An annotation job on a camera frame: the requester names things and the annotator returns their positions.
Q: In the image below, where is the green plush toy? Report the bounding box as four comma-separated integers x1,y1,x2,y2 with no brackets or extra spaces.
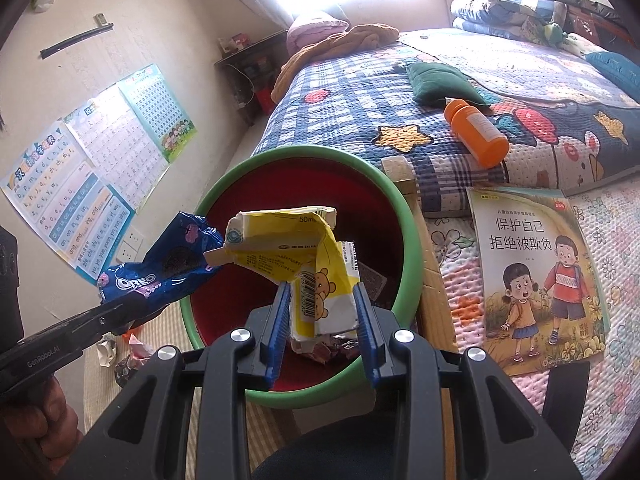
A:
542,20,571,46

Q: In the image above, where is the green cushion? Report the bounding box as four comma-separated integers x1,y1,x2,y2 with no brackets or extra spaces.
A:
405,61,493,107

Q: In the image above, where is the bed with patterned quilt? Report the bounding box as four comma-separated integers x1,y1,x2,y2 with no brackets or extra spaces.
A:
250,27,640,211

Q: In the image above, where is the red bucket with green rim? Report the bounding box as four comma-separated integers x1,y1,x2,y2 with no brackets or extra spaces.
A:
180,145,418,408

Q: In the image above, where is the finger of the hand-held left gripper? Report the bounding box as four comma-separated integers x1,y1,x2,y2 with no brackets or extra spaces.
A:
60,292,166,338

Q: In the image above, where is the dark metal shelf desk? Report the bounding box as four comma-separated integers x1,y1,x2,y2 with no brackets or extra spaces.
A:
215,30,291,126

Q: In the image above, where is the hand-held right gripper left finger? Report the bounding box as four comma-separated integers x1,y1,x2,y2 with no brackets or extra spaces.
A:
77,281,293,480

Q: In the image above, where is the dark bed headboard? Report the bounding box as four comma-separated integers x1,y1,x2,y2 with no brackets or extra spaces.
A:
520,0,631,53

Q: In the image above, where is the children's picture book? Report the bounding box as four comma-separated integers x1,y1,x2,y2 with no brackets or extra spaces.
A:
465,186,613,378

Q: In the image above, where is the striped alphabet wall poster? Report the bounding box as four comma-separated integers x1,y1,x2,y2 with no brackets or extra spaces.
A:
0,120,137,278

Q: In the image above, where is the blue cookie wrapper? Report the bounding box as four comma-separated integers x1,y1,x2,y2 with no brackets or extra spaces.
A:
96,211,226,333

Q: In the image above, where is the blue pillow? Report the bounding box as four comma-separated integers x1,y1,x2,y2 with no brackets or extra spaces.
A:
585,50,640,108

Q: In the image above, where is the black panel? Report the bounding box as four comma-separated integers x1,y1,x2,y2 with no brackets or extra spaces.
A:
547,360,591,441

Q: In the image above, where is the pink folded duvet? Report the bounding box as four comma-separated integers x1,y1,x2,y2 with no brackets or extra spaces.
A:
286,12,351,58

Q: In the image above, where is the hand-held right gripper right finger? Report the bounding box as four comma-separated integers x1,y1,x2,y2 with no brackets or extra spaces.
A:
351,282,586,480

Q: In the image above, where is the folded blue cartoon bedding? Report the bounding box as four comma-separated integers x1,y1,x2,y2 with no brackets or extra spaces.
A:
450,0,571,41

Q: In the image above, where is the dark silver foil wrapper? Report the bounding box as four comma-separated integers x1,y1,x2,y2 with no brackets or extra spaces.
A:
114,357,146,387

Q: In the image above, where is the black wall rail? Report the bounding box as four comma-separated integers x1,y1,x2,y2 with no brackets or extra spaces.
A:
40,22,115,58

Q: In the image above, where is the silver crumpled wrapper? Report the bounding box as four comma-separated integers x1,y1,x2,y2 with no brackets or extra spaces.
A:
96,337,119,367

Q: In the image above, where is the white chart wall poster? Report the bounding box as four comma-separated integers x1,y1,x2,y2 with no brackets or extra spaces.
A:
62,85,171,211

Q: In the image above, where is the mustard brown blanket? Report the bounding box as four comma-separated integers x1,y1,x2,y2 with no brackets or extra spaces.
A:
270,22,401,103

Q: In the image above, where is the person's left hand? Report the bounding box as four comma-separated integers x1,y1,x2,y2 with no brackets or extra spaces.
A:
2,376,83,461

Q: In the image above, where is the yellow carton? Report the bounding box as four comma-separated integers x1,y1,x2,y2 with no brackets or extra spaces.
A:
204,205,362,356

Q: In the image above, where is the pink white crumpled wrapper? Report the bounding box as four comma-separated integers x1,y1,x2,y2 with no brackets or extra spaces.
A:
127,335,153,360

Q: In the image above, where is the orange bottle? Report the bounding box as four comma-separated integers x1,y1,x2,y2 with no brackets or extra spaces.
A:
444,99,510,168

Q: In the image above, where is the green blue wall poster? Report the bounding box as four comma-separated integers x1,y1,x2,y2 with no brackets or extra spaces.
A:
117,64,198,163

